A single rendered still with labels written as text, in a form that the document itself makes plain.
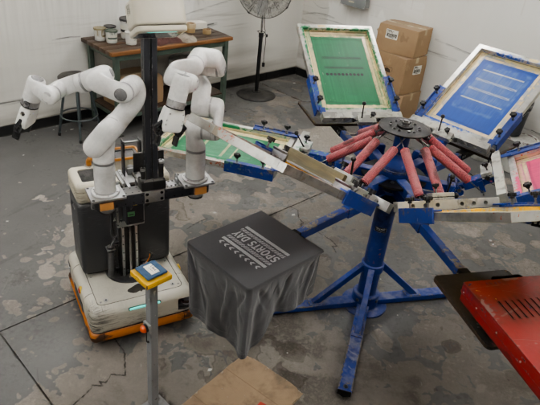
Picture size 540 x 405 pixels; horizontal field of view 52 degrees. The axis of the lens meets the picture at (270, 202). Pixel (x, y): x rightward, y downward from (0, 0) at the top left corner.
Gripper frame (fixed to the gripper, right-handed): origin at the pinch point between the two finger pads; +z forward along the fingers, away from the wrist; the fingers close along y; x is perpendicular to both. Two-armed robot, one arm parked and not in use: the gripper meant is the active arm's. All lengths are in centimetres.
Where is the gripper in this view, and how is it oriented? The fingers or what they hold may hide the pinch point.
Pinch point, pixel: (165, 143)
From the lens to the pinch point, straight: 232.8
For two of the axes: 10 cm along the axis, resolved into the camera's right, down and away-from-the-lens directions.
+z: -2.9, 9.1, 3.1
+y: -6.5, 0.5, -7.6
